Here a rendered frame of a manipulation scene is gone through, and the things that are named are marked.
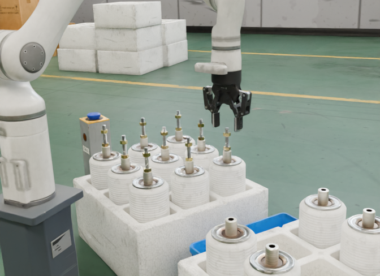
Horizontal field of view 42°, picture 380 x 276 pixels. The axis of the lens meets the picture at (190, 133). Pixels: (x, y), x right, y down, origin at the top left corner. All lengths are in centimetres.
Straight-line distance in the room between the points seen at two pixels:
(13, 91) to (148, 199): 39
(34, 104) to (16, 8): 407
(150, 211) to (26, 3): 403
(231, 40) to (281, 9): 529
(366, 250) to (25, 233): 64
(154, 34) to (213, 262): 331
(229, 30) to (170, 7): 595
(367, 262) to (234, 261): 25
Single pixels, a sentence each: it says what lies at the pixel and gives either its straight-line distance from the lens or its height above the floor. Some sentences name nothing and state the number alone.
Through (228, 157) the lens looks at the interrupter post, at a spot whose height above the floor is 27.
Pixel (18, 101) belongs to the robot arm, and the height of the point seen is 50.
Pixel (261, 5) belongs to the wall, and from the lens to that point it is 658.
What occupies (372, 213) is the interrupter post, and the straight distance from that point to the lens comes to 101.
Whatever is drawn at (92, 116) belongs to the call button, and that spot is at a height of 33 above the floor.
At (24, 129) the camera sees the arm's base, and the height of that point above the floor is 45.
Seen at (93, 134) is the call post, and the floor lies 28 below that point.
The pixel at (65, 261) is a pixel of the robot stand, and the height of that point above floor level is 17.
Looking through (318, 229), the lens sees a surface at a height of 21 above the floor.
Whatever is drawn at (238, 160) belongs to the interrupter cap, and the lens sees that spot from 131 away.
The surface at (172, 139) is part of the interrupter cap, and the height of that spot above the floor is 25.
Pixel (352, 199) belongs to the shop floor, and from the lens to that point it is 174.
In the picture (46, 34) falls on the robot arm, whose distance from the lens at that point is 96.
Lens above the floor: 71
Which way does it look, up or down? 17 degrees down
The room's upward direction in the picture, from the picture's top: 2 degrees counter-clockwise
